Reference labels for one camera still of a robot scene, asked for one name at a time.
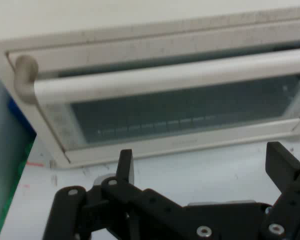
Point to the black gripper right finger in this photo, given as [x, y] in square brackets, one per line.
[290, 200]

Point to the cream toaster oven body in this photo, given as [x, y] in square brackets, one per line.
[90, 35]

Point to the blue green board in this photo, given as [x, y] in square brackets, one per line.
[7, 140]

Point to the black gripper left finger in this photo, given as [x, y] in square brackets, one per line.
[72, 215]

